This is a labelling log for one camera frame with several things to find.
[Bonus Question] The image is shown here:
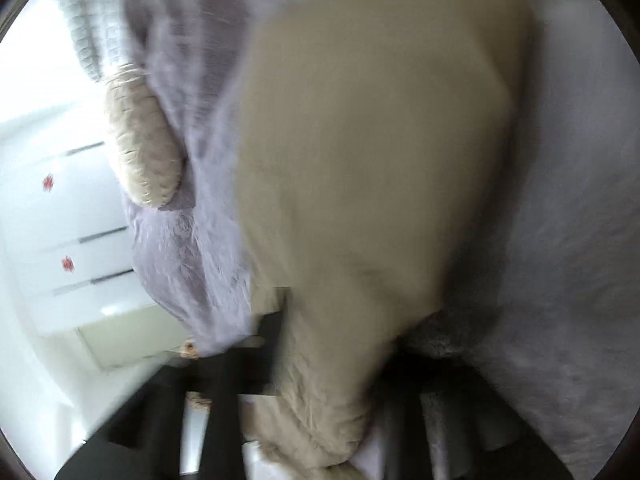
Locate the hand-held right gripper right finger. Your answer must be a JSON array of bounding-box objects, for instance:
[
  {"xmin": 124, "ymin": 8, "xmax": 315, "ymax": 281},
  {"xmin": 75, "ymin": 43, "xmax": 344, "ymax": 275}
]
[{"xmin": 379, "ymin": 355, "xmax": 576, "ymax": 480}]

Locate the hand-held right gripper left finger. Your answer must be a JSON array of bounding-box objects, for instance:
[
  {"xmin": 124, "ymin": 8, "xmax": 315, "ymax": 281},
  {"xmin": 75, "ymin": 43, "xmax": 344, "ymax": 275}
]
[{"xmin": 55, "ymin": 287, "xmax": 292, "ymax": 480}]

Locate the beige garment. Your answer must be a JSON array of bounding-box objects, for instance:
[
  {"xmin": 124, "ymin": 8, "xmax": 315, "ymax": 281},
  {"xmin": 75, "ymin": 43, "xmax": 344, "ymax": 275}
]
[{"xmin": 235, "ymin": 0, "xmax": 533, "ymax": 471}]

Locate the lavender bed blanket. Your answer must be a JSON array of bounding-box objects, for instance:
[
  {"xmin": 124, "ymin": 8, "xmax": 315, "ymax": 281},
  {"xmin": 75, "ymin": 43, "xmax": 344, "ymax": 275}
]
[{"xmin": 125, "ymin": 0, "xmax": 637, "ymax": 480}]

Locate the beige quilted pillow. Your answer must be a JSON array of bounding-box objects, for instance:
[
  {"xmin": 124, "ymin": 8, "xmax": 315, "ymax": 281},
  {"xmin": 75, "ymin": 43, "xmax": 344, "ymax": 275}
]
[{"xmin": 104, "ymin": 62, "xmax": 184, "ymax": 209}]

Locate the white wardrobe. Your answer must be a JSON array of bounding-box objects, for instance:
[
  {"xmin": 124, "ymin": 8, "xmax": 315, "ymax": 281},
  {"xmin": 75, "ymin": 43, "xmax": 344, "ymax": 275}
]
[{"xmin": 0, "ymin": 122, "xmax": 201, "ymax": 376}]

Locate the grey quilted headboard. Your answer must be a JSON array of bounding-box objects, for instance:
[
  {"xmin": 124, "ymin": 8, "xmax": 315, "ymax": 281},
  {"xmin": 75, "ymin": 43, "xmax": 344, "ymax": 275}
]
[{"xmin": 54, "ymin": 0, "xmax": 151, "ymax": 84}]

